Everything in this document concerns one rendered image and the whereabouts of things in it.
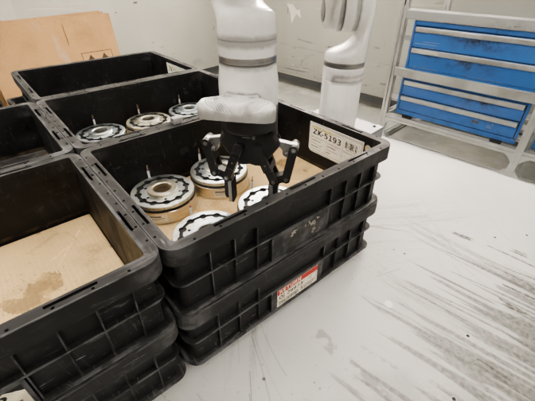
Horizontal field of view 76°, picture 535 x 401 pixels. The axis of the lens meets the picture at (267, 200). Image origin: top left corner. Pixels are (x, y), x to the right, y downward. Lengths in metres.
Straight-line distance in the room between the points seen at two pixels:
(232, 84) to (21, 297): 0.37
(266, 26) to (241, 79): 0.06
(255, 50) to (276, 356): 0.41
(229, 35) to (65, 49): 3.19
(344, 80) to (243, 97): 0.44
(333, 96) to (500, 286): 0.50
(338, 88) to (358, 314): 0.48
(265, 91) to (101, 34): 3.30
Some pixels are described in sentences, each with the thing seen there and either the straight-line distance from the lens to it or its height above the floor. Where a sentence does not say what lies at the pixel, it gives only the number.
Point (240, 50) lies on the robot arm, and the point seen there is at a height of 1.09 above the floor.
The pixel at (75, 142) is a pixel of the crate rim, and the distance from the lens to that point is 0.64.
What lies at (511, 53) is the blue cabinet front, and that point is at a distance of 2.30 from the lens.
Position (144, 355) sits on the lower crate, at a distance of 0.44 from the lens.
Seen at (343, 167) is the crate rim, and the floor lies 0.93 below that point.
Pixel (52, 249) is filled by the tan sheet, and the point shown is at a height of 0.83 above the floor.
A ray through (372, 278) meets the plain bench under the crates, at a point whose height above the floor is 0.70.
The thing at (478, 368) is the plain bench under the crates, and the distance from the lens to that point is 0.61.
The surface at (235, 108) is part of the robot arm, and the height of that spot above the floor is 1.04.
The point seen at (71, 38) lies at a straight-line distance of 3.59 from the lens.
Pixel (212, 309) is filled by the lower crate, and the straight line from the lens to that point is 0.46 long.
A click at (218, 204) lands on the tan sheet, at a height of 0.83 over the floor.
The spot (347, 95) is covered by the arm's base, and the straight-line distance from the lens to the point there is 0.83.
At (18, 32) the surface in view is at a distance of 3.50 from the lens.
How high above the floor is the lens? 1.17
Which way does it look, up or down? 35 degrees down
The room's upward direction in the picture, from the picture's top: straight up
